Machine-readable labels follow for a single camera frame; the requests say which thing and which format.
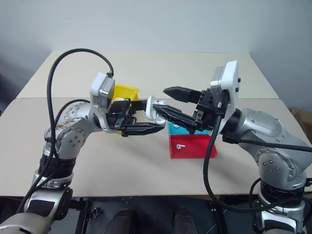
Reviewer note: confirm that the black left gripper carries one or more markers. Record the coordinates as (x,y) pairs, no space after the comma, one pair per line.
(119,114)

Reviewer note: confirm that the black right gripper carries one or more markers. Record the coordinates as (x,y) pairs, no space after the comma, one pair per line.
(206,107)

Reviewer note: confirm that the white earbud case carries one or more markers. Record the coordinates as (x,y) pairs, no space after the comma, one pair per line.
(150,109)

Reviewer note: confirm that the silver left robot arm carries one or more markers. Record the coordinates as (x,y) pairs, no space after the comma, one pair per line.
(73,136)

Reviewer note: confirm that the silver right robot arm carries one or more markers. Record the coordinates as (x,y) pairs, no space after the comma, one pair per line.
(265,131)

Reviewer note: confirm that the yellow plastic bin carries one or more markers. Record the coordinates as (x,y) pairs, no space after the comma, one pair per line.
(123,90)

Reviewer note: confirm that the white earbud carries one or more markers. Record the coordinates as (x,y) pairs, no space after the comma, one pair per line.
(176,125)
(180,146)

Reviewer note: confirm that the teal plastic tray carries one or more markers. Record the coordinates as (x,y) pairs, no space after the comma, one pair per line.
(178,130)

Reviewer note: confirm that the red plastic tray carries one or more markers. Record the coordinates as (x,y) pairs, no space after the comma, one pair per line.
(195,146)

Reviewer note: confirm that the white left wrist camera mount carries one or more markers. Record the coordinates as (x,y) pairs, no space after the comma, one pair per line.
(101,84)

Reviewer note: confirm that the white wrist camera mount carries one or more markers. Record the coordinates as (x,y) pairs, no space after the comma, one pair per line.
(101,84)
(231,80)

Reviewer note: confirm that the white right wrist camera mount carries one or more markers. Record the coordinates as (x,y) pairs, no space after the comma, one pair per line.
(231,80)

